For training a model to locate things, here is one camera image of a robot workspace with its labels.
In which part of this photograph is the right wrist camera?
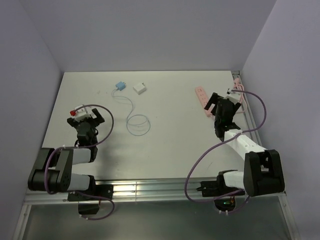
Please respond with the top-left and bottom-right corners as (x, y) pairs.
(225, 88), (241, 104)

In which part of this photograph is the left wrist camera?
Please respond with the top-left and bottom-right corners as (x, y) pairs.
(70, 105), (93, 122)

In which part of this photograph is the white charger plug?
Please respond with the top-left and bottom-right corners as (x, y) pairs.
(133, 82), (147, 95)

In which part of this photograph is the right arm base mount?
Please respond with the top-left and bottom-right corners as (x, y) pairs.
(196, 180), (245, 212)

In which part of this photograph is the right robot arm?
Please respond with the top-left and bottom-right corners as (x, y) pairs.
(204, 90), (285, 197)

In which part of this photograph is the thin blue charging cable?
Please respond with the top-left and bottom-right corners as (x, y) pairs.
(111, 87), (152, 137)

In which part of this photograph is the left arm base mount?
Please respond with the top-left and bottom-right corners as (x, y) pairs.
(67, 184), (115, 221)

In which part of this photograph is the blue charger plug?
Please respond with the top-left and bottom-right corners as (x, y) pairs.
(115, 81), (126, 91)

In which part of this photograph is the aluminium frame rail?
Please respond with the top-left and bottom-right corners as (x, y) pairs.
(13, 71), (300, 240)

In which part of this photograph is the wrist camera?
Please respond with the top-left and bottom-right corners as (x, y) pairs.
(225, 88), (241, 104)
(70, 105), (93, 122)

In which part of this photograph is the pink power strip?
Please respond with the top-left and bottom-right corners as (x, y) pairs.
(195, 86), (214, 118)

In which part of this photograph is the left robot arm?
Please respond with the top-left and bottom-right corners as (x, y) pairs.
(27, 107), (105, 200)

